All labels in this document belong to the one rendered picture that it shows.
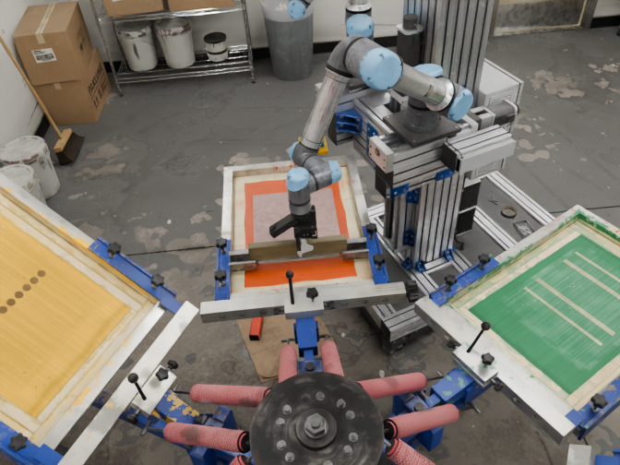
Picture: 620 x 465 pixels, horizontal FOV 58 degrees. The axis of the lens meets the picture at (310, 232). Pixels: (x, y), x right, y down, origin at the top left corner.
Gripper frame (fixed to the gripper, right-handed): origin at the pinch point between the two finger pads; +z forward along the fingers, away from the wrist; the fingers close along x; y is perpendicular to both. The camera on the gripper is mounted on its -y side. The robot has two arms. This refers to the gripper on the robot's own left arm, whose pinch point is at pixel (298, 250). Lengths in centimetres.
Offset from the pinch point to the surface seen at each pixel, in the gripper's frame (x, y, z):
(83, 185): 190, -152, 102
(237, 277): -3.6, -23.3, 7.0
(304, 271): -4.2, 1.6, 7.0
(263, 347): 31, -24, 101
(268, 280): -6.5, -11.8, 7.0
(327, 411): -80, 3, -28
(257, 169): 57, -14, 4
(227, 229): 19.2, -27.0, 3.5
